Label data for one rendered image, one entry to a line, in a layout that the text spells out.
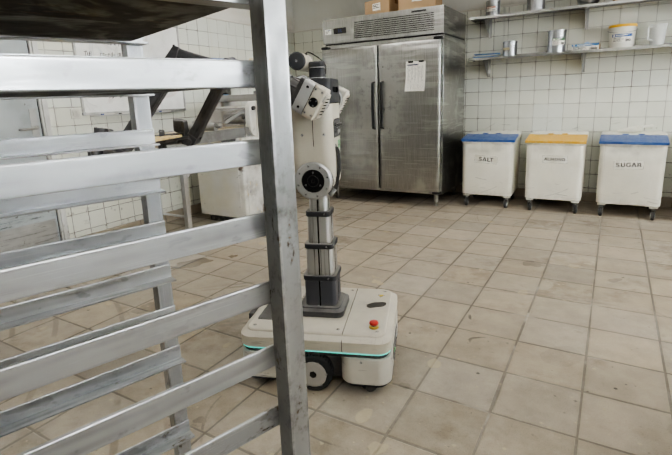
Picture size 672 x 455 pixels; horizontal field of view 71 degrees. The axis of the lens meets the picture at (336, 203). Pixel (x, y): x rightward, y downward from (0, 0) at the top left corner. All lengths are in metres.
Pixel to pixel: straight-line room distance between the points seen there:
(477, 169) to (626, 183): 1.35
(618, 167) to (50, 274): 4.83
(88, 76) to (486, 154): 4.81
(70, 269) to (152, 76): 0.20
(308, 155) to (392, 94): 3.30
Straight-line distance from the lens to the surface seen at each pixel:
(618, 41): 5.39
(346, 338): 1.98
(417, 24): 5.16
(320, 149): 1.90
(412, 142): 5.09
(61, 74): 0.49
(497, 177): 5.17
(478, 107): 5.80
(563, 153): 5.03
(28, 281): 0.51
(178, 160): 0.52
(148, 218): 0.98
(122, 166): 0.51
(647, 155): 5.02
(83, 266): 0.51
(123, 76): 0.51
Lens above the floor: 1.20
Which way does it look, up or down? 13 degrees down
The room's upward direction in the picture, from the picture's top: 2 degrees counter-clockwise
